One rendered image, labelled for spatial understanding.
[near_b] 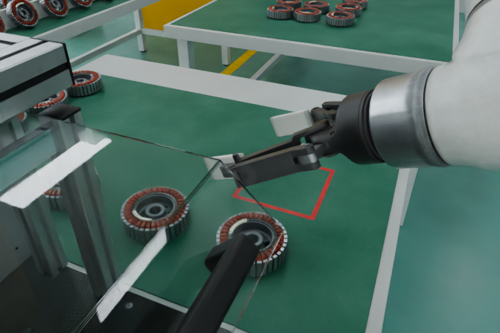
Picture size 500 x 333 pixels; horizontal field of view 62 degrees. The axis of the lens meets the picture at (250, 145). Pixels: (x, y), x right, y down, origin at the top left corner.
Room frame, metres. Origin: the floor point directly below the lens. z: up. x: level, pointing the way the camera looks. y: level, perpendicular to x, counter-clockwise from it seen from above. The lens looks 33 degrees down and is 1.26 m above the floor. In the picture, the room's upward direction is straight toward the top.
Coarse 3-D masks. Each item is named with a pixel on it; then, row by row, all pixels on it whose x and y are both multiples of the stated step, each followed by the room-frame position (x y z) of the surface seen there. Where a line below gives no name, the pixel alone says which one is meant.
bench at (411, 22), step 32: (224, 0) 2.08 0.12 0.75; (256, 0) 2.08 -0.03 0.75; (320, 0) 2.08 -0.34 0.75; (384, 0) 2.08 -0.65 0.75; (416, 0) 2.08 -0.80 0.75; (448, 0) 2.08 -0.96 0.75; (192, 32) 1.63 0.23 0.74; (224, 32) 1.59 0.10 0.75; (256, 32) 1.59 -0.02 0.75; (288, 32) 1.59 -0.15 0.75; (320, 32) 1.59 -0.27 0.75; (352, 32) 1.59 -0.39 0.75; (384, 32) 1.59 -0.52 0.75; (416, 32) 1.59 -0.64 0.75; (448, 32) 1.59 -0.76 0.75; (192, 64) 1.71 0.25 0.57; (352, 64) 1.38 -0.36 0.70; (384, 64) 1.34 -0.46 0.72; (416, 64) 1.30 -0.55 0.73
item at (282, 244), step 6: (282, 234) 0.47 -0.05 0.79; (282, 240) 0.46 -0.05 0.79; (276, 246) 0.45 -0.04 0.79; (282, 246) 0.45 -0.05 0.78; (276, 252) 0.44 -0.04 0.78; (282, 252) 0.44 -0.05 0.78; (270, 258) 0.43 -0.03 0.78; (276, 258) 0.43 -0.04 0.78; (282, 258) 0.44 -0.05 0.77; (270, 264) 0.42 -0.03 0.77; (276, 264) 0.43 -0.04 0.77; (264, 270) 0.42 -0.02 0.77; (270, 270) 0.42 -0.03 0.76
